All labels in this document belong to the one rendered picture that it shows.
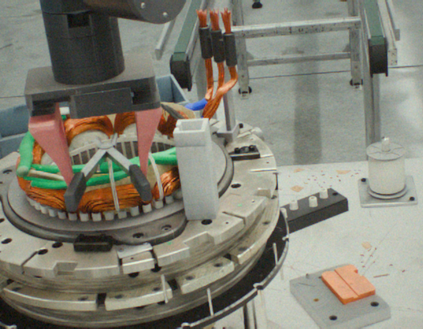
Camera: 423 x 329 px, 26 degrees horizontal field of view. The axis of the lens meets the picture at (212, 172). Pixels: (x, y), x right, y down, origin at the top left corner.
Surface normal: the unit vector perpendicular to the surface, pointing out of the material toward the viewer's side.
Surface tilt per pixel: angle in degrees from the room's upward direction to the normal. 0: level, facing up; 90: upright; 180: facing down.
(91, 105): 88
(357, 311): 0
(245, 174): 0
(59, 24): 88
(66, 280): 90
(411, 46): 0
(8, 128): 90
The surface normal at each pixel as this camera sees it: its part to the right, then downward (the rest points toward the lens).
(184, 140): -0.11, 0.47
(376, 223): -0.11, -0.88
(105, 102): 0.13, 0.41
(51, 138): 0.15, 0.71
